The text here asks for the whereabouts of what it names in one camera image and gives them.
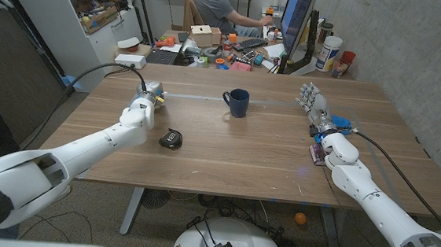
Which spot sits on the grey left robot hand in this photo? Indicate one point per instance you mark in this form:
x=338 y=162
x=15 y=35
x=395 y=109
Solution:
x=150 y=89

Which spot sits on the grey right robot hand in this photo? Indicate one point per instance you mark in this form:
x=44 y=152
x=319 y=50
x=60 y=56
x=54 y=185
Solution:
x=318 y=109

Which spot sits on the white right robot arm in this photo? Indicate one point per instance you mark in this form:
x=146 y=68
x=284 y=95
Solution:
x=386 y=219

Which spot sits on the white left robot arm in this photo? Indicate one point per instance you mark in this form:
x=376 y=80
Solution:
x=64 y=154

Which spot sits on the white power strip box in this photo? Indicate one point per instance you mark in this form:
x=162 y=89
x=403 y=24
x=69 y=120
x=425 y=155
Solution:
x=130 y=61

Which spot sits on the purple pink small box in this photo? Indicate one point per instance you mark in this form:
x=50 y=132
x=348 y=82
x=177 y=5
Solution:
x=316 y=154

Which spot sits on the orange hand tool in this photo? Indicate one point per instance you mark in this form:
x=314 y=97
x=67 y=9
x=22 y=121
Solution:
x=166 y=41

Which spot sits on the cardboard packing box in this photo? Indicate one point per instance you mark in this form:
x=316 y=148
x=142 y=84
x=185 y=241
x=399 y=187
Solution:
x=200 y=37

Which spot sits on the open cardboard storage box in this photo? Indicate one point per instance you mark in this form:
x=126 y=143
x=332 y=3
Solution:
x=100 y=21

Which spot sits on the black laptop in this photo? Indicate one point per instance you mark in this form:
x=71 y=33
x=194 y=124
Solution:
x=162 y=57

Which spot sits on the white and orange bowl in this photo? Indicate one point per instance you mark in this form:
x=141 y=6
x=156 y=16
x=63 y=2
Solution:
x=128 y=43

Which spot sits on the black tape measure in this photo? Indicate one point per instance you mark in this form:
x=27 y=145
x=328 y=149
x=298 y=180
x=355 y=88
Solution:
x=172 y=140

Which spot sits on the white canister blue label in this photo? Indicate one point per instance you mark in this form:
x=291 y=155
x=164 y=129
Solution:
x=327 y=53

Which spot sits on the dark lidded jar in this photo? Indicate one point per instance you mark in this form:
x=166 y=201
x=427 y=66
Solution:
x=325 y=32

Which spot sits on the navy blue mug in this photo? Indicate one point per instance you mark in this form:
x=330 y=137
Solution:
x=239 y=103

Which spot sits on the wooden chair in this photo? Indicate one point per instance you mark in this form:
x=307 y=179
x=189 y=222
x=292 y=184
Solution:
x=190 y=12

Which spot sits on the red can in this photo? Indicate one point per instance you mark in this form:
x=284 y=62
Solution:
x=226 y=48

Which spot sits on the white shelf unit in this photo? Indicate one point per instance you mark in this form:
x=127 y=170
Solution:
x=72 y=48

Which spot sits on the pink cloth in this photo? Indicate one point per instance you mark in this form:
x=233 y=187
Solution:
x=240 y=66

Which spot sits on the black computer monitor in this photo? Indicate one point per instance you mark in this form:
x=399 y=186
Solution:
x=295 y=19

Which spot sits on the black keyboard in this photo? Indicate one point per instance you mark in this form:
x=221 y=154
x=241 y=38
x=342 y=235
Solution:
x=250 y=44

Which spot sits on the orange block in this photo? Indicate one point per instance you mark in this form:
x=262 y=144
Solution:
x=232 y=37

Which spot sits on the seated person grey shirt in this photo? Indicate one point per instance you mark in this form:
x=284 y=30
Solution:
x=214 y=6

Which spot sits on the black round fan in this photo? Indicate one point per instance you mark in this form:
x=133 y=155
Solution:
x=155 y=199

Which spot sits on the orange ball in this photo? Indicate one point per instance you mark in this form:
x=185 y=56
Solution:
x=300 y=218

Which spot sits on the grey table leg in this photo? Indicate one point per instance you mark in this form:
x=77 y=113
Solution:
x=131 y=211
x=330 y=232

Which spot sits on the white robot torso base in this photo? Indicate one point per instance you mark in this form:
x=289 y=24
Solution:
x=243 y=239

